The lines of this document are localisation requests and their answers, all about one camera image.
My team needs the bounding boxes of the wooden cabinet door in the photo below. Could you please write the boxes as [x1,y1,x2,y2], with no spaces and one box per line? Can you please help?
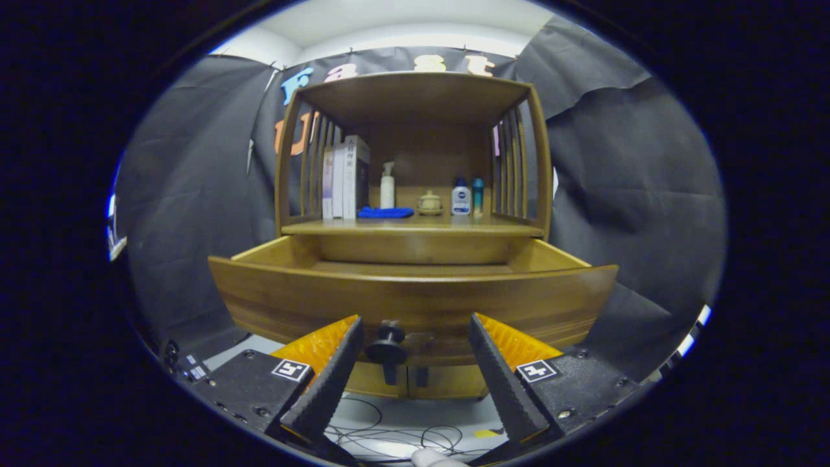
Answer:
[407,366,490,400]
[344,362,409,398]

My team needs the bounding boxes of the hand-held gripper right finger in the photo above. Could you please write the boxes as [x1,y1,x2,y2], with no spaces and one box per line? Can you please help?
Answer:
[468,313,639,448]

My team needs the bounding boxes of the black box with white labels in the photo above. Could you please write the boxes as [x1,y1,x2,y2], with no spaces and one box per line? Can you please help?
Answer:
[162,339,211,383]

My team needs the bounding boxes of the white lotion bottle blue cap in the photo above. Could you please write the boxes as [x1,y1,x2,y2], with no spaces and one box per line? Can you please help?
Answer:
[451,177,471,216]

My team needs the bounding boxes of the wooden cabinet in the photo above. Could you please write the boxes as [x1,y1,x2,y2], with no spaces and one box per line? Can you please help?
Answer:
[274,70,553,400]

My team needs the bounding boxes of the wooden countertop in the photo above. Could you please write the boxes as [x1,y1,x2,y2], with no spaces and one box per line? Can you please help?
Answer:
[281,214,545,237]

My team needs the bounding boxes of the grey book with portrait cover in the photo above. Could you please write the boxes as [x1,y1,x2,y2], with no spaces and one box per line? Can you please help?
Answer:
[342,135,372,220]

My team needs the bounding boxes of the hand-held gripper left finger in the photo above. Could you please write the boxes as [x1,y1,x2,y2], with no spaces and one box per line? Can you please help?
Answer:
[188,315,365,448]

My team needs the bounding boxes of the thin black floor cables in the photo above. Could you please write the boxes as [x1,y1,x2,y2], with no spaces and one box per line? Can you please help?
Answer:
[324,397,493,458]

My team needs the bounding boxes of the wooden drawer with black knob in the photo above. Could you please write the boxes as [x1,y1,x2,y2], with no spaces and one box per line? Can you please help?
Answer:
[207,233,619,365]

